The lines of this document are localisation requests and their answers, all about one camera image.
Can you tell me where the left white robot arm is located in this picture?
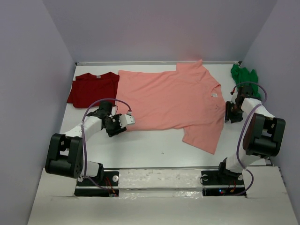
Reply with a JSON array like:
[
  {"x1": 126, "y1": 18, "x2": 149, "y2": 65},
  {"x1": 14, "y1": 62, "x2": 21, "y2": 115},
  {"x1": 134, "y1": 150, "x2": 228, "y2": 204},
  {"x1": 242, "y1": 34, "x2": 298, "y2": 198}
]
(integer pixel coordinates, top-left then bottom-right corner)
[{"x1": 45, "y1": 101, "x2": 135, "y2": 185}]

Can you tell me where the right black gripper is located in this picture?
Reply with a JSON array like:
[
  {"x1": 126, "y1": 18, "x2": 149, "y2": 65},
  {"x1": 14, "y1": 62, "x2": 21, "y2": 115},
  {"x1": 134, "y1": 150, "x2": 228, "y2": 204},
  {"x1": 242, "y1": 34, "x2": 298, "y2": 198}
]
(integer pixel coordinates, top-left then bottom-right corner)
[{"x1": 224, "y1": 101, "x2": 244, "y2": 124}]

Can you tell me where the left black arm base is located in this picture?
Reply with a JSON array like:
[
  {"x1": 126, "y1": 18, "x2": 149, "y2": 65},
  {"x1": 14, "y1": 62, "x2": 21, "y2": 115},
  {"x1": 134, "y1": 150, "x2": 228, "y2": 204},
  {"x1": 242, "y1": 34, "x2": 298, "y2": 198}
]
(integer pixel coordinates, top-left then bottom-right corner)
[{"x1": 74, "y1": 163, "x2": 120, "y2": 197}]

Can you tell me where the white foam block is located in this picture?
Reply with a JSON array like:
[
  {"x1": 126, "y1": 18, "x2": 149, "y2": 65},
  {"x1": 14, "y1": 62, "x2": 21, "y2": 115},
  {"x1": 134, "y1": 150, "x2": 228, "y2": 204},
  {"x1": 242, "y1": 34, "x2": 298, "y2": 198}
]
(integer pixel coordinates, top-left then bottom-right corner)
[{"x1": 118, "y1": 169, "x2": 202, "y2": 189}]

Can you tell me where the folded red t-shirt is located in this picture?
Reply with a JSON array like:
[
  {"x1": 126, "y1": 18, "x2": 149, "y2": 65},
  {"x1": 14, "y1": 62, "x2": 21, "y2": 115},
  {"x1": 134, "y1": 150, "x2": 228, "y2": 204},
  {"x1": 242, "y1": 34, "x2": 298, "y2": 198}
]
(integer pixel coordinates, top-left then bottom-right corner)
[{"x1": 67, "y1": 72, "x2": 120, "y2": 108}]

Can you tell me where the pink polo shirt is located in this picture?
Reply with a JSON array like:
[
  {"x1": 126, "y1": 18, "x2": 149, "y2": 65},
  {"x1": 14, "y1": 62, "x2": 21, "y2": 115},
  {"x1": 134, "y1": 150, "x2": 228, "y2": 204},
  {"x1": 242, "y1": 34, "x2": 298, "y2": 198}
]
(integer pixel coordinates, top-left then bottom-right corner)
[{"x1": 117, "y1": 60, "x2": 225, "y2": 154}]

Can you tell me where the aluminium rear table rail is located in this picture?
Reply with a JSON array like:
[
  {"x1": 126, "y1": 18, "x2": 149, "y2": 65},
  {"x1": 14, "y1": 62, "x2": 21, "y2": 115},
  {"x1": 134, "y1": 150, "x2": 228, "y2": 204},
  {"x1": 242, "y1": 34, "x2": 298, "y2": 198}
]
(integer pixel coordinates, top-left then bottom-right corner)
[{"x1": 75, "y1": 61, "x2": 242, "y2": 66}]

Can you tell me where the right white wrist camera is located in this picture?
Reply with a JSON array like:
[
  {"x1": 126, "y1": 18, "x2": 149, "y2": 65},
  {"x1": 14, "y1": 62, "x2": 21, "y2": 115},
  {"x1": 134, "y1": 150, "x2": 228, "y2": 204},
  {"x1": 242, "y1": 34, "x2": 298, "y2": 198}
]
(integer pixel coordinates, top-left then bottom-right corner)
[{"x1": 230, "y1": 88, "x2": 238, "y2": 104}]

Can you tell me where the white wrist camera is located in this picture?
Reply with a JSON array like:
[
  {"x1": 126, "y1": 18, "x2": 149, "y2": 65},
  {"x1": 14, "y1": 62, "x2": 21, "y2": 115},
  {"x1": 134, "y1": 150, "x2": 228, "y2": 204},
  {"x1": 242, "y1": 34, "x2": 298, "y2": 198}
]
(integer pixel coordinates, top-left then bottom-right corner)
[
  {"x1": 230, "y1": 88, "x2": 238, "y2": 104},
  {"x1": 119, "y1": 114, "x2": 135, "y2": 128}
]

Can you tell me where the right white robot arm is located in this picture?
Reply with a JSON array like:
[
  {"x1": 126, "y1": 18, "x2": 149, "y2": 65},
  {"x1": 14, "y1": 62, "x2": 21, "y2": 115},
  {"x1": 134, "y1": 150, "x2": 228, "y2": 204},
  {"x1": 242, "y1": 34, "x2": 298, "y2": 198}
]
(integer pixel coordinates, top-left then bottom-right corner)
[{"x1": 216, "y1": 82, "x2": 286, "y2": 184}]

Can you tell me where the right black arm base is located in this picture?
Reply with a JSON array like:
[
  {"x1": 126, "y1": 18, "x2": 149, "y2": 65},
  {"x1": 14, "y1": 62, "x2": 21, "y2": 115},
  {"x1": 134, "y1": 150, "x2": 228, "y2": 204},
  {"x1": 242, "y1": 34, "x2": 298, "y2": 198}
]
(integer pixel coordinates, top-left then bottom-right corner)
[{"x1": 199, "y1": 159, "x2": 246, "y2": 197}]

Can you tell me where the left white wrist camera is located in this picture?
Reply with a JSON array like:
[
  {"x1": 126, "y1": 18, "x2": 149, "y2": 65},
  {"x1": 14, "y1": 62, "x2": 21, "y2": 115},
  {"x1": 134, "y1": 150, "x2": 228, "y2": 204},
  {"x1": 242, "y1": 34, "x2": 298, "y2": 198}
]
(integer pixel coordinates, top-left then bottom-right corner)
[{"x1": 119, "y1": 114, "x2": 135, "y2": 128}]

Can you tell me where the crumpled green t-shirt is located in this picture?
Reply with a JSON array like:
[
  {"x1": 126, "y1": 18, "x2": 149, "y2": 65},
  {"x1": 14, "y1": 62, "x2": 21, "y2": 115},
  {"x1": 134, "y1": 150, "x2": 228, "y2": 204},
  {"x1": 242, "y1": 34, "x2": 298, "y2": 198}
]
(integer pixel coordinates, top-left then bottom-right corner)
[{"x1": 231, "y1": 64, "x2": 261, "y2": 98}]

